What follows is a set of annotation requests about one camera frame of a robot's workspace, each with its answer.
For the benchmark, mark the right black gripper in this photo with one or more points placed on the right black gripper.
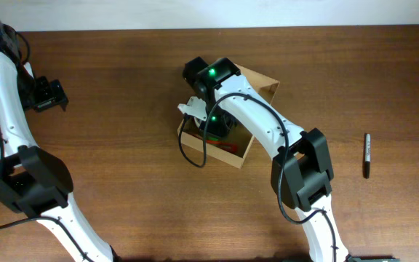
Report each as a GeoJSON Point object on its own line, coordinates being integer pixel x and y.
{"type": "Point", "coordinates": [218, 129]}

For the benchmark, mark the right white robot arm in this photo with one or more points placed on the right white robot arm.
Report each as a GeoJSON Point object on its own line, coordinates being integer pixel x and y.
{"type": "Point", "coordinates": [302, 169]}

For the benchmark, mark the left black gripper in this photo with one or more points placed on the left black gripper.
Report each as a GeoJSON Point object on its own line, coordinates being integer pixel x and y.
{"type": "Point", "coordinates": [53, 93]}

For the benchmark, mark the white masking tape roll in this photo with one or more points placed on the white masking tape roll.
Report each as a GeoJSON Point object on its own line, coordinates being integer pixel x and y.
{"type": "Point", "coordinates": [199, 123]}

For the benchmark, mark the brown cardboard box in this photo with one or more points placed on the brown cardboard box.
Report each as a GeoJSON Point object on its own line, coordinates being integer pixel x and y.
{"type": "Point", "coordinates": [251, 107]}

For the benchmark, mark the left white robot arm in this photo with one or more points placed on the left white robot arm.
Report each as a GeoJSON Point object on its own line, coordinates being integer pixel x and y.
{"type": "Point", "coordinates": [32, 181]}

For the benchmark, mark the black permanent marker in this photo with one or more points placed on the black permanent marker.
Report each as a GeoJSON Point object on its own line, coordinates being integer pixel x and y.
{"type": "Point", "coordinates": [367, 140]}

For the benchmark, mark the orange utility knife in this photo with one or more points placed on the orange utility knife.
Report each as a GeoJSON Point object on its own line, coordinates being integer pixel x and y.
{"type": "Point", "coordinates": [192, 139]}

